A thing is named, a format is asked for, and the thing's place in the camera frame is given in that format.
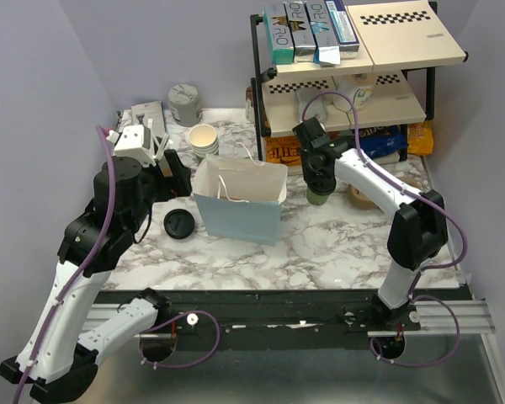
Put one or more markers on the grey marbled canister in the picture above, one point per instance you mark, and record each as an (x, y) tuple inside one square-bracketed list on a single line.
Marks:
[(184, 104)]

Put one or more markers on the blue white toothpaste box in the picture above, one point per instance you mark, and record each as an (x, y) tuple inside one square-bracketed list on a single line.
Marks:
[(344, 30)]

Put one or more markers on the silver blue toothpaste box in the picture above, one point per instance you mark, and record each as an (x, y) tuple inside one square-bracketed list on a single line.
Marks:
[(327, 46)]

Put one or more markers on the green paper coffee cup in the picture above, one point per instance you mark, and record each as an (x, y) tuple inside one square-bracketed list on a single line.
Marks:
[(316, 199)]

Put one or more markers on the stack of green paper cups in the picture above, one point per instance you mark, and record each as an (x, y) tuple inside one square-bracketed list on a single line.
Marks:
[(204, 141)]

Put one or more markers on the grey straw holder cup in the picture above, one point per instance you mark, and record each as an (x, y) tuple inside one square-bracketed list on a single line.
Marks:
[(160, 138)]

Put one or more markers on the black and cream shelf rack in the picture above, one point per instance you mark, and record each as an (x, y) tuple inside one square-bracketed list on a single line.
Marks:
[(401, 44)]

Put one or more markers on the toilet paper roll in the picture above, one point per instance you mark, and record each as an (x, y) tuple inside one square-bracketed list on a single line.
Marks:
[(357, 87)]

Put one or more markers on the blue white paper bag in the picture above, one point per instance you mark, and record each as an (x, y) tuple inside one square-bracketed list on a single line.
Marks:
[(217, 177)]

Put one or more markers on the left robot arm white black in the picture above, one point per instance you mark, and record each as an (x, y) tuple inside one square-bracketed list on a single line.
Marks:
[(60, 360)]

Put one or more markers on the teal toothpaste box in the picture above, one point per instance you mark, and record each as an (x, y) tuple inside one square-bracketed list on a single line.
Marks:
[(280, 41)]

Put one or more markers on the blue razor in package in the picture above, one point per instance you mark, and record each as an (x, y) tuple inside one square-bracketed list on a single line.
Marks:
[(142, 113)]

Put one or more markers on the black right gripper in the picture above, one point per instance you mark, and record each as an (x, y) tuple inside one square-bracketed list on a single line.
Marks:
[(309, 174)]

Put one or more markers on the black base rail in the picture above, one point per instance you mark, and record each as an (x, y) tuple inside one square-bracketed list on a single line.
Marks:
[(278, 319)]

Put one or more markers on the orange kettle chips bag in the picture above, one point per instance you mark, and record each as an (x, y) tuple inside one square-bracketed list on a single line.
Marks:
[(282, 150)]

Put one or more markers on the blue doritos bag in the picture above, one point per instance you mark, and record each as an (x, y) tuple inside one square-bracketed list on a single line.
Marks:
[(381, 141)]

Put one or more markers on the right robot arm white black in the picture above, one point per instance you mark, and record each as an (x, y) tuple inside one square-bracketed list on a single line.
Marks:
[(418, 230)]

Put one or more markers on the grey sponge pouch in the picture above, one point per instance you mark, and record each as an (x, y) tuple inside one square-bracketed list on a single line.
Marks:
[(309, 106)]

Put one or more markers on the yellow snack bag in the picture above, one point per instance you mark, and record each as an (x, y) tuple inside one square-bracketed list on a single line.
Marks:
[(420, 139)]

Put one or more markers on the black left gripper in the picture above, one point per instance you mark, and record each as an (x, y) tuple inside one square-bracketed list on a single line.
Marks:
[(178, 183)]

